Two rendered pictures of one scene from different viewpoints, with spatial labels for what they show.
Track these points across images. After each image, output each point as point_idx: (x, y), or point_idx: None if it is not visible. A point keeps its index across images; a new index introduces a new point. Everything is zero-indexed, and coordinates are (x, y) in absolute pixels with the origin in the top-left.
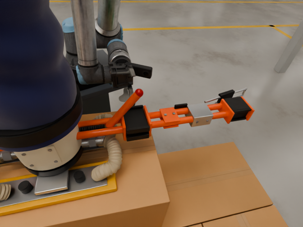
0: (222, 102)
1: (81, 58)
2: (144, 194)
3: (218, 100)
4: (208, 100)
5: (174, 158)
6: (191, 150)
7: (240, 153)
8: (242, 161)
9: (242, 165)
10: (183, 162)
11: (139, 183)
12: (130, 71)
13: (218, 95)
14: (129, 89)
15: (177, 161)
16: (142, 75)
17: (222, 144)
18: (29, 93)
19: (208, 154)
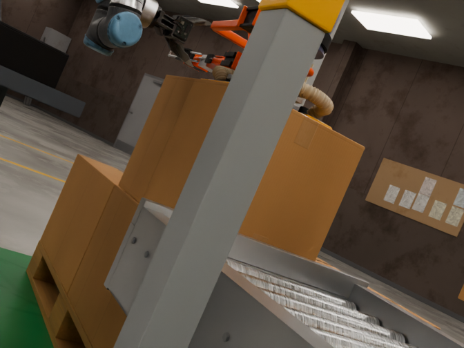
0: (199, 55)
1: (142, 1)
2: None
3: (189, 55)
4: (199, 52)
5: (114, 177)
6: (97, 168)
7: (97, 161)
8: (109, 166)
9: (117, 169)
10: (119, 178)
11: None
12: (206, 20)
13: (190, 50)
14: (182, 45)
15: (118, 179)
16: (162, 31)
17: (84, 157)
18: None
19: (102, 167)
